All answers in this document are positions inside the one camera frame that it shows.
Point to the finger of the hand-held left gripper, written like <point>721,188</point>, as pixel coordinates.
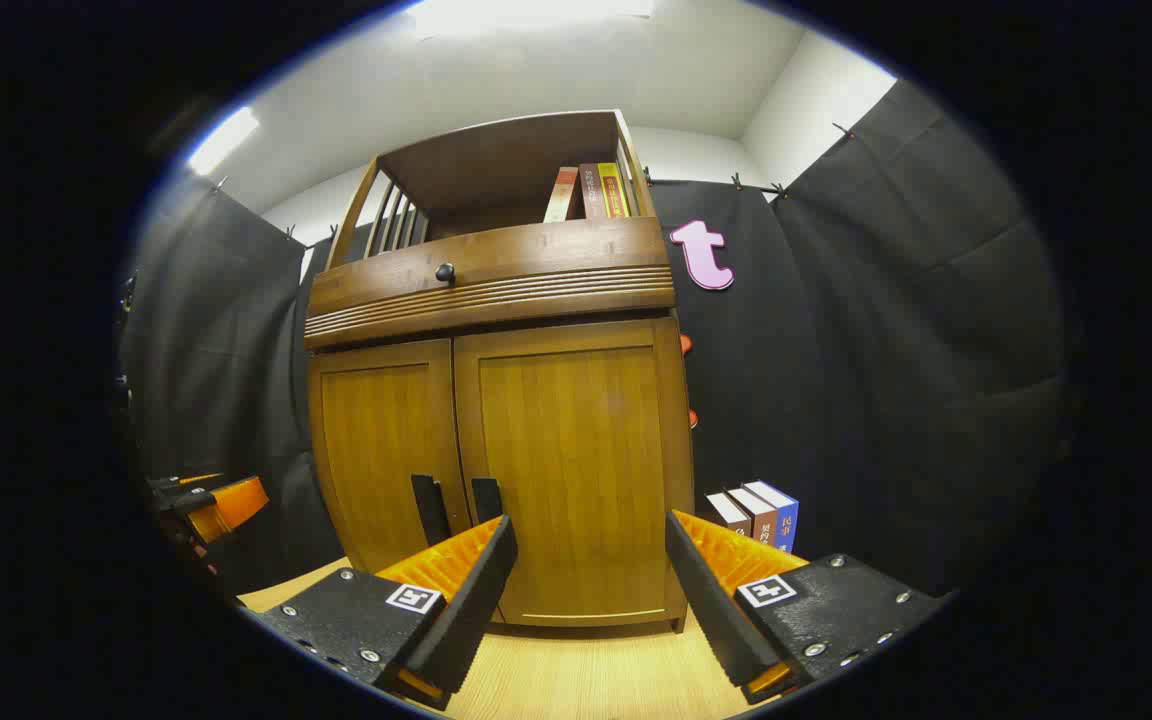
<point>231,505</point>

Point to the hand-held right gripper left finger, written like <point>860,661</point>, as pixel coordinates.
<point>471,610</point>

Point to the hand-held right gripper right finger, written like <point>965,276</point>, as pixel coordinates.
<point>711,610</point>

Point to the wooden shoe cabinet door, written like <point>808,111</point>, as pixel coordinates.
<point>576,450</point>
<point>376,450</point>

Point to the wooden double-door shoe cabinet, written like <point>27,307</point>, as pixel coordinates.
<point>496,150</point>

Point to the dark brown thick book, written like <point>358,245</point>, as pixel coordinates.
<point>726,512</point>

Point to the reddish brown thick book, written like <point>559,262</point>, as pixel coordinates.
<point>756,515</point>

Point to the blue thick book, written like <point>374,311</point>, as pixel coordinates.
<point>784,520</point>

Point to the black backdrop cloth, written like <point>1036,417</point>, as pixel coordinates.
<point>886,350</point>

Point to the ceiling light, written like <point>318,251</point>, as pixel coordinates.
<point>223,140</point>
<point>526,15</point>

